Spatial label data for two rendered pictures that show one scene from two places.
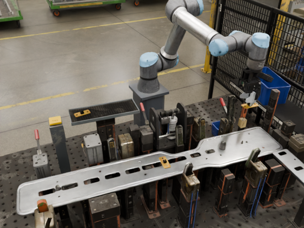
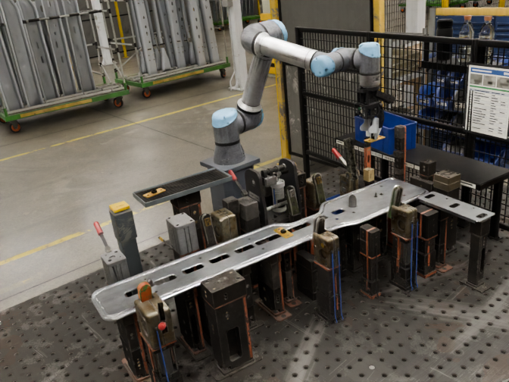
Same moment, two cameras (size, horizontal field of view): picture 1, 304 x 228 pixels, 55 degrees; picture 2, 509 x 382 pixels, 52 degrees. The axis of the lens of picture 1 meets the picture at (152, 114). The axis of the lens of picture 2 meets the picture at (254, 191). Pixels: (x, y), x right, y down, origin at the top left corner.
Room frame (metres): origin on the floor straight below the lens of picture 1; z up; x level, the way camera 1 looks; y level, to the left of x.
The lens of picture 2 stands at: (-0.57, 0.31, 1.92)
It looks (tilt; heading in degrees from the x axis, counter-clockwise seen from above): 23 degrees down; 351
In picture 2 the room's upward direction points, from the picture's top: 6 degrees counter-clockwise
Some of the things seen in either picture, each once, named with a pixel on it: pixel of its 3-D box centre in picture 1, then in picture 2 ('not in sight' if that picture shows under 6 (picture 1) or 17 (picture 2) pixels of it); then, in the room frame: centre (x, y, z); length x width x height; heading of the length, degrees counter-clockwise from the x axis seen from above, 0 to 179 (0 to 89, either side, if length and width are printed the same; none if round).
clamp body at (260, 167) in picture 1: (251, 188); (403, 247); (1.06, -0.52, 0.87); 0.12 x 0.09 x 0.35; 20
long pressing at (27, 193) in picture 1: (161, 164); (280, 236); (1.10, -0.05, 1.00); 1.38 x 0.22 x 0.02; 110
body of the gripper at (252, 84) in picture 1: (250, 78); (368, 101); (1.26, -0.47, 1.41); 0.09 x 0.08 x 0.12; 111
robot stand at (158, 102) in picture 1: (148, 112); (234, 198); (1.72, 0.02, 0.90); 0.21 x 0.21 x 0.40; 27
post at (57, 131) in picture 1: (62, 154); (131, 261); (1.25, 0.51, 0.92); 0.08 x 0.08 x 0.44; 20
